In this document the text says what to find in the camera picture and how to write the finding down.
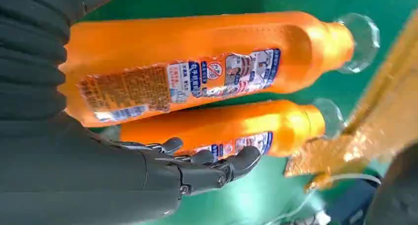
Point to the yellow sheet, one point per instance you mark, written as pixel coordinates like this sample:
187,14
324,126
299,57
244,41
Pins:
385,119

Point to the green mat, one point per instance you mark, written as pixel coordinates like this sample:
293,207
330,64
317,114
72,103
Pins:
228,1

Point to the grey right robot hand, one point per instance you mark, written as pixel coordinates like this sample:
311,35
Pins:
81,178

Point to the dark blue power bank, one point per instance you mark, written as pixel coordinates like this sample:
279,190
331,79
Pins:
352,200

